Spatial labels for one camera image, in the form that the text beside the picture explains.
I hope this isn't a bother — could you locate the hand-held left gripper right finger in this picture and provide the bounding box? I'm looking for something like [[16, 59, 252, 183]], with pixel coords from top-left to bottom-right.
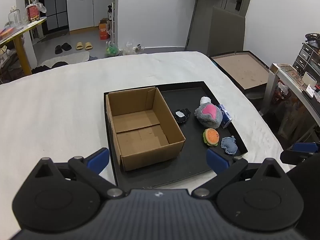
[[192, 147, 287, 200]]

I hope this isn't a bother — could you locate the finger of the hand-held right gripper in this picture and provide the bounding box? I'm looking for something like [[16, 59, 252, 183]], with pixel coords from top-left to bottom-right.
[[280, 142, 320, 165]]

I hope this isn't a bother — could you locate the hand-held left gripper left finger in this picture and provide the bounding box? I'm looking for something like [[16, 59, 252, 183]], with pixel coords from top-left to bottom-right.
[[31, 147, 125, 199]]

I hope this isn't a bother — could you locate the denim heart pillow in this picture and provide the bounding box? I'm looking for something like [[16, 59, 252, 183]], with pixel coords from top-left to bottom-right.
[[220, 136, 238, 154]]

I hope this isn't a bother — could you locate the burger plush toy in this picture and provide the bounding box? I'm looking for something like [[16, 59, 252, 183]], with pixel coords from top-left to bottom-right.
[[203, 128, 220, 146]]

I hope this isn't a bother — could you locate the black tray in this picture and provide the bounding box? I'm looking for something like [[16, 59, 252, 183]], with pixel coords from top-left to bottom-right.
[[103, 81, 248, 189]]

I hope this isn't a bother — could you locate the grey plush with pink heart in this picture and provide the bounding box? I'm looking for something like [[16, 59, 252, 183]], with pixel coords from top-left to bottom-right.
[[194, 103, 224, 128]]

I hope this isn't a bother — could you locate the blue carton pack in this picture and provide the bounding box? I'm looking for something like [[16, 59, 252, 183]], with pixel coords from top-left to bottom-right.
[[217, 104, 232, 129]]

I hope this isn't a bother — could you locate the brown cardboard box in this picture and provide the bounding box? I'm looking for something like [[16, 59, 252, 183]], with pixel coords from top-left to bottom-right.
[[105, 86, 186, 172]]

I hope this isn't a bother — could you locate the black beaded pouch white patch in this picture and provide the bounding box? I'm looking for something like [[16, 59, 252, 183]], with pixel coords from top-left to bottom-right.
[[173, 108, 192, 123]]

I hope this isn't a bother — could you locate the white cup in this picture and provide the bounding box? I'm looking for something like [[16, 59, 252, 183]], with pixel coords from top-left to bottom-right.
[[302, 72, 317, 87]]

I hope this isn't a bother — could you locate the grey side table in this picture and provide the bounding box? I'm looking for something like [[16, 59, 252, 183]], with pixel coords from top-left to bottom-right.
[[265, 63, 320, 143]]

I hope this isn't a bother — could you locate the grey drawer unit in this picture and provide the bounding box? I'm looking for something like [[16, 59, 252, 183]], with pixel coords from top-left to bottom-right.
[[292, 42, 320, 78]]

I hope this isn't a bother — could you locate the black framed brown board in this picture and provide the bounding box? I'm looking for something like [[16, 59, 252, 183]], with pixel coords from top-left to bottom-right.
[[209, 51, 273, 90]]

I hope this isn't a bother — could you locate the dark clothes pile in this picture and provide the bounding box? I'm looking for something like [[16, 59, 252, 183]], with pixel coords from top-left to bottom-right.
[[31, 61, 69, 74]]

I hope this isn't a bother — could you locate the white floor rug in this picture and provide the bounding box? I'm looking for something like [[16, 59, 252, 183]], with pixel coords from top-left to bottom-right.
[[41, 51, 90, 68]]

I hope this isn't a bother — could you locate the green plastic bag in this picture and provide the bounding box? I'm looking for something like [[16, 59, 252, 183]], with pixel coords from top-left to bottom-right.
[[104, 41, 120, 57]]

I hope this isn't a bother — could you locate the clear crumpled plastic bag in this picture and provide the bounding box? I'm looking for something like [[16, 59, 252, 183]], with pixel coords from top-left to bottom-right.
[[119, 40, 145, 55]]

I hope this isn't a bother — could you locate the orange cardboard box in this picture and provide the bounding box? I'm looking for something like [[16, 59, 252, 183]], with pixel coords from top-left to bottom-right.
[[98, 18, 112, 41]]

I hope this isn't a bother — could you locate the grey leaning panel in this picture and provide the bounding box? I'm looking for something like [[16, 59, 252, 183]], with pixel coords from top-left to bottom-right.
[[207, 6, 247, 57]]

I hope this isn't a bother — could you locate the yellow table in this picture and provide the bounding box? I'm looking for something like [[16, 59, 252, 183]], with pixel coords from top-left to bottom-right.
[[0, 17, 47, 75]]

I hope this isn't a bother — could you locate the white cabinet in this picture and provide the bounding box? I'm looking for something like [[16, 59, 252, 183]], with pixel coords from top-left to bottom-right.
[[66, 0, 117, 35]]

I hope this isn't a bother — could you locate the black grid glass door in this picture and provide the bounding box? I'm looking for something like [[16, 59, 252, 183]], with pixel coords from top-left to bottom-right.
[[42, 0, 69, 32]]

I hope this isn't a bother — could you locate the red box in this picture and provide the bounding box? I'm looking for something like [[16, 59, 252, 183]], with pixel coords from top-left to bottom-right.
[[26, 4, 40, 22]]

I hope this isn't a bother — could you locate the glass jar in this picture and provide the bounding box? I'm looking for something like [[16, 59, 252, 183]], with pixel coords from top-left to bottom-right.
[[8, 9, 23, 29]]

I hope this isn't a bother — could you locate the clear plastic bag on box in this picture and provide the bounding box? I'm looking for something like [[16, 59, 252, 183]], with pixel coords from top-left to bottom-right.
[[25, 0, 47, 13]]

